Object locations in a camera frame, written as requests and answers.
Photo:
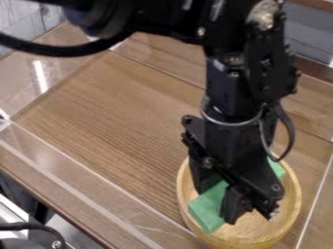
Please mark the clear acrylic tray enclosure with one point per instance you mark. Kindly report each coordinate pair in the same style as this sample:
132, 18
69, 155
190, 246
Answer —
91, 141

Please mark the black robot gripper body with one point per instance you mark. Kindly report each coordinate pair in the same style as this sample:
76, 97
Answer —
242, 162

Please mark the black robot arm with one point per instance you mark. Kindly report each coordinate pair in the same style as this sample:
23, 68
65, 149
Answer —
250, 76

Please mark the brown wooden bowl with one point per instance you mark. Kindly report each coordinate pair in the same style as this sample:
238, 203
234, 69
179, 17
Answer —
253, 232

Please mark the black metal mount with screw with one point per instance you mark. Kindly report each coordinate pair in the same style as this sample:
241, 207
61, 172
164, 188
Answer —
48, 238

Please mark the green rectangular block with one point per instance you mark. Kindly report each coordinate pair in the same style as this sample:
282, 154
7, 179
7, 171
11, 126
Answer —
204, 206

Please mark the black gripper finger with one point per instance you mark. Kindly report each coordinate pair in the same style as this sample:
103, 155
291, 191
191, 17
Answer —
237, 203
203, 173

